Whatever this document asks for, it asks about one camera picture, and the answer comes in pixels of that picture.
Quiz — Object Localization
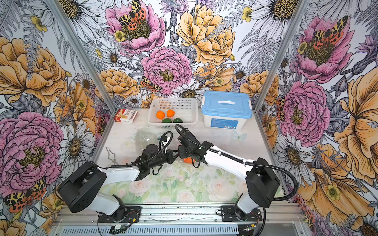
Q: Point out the green toy fruit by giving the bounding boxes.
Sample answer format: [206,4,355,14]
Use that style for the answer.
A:
[173,118,183,123]
[161,118,172,124]

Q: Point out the aluminium front rail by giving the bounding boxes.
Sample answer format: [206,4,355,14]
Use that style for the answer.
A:
[50,203,311,236]

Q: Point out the orange toy fruit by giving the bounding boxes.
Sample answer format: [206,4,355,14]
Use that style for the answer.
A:
[183,157,195,164]
[166,109,175,118]
[156,111,165,120]

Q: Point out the blue lidded storage box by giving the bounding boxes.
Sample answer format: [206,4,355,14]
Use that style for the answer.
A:
[201,91,253,130]

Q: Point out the red and white carton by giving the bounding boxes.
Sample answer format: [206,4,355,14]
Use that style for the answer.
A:
[113,109,138,124]

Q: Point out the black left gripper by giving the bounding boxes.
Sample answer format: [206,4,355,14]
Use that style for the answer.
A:
[150,149,179,168]

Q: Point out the white perforated plastic basket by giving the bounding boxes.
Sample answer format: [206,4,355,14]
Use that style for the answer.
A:
[147,98,199,128]

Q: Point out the clear clamshell with green fruit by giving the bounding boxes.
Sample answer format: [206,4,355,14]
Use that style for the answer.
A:
[133,127,164,151]

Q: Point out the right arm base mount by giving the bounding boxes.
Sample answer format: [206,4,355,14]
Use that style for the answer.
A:
[216,205,262,222]

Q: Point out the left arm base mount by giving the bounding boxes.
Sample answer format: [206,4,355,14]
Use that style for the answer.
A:
[98,194,142,224]

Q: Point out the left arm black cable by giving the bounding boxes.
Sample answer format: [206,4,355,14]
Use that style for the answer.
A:
[56,131,174,207]

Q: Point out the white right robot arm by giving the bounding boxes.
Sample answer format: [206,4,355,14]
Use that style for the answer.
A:
[175,124,281,221]

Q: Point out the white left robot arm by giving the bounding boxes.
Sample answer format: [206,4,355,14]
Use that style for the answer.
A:
[58,145,179,222]

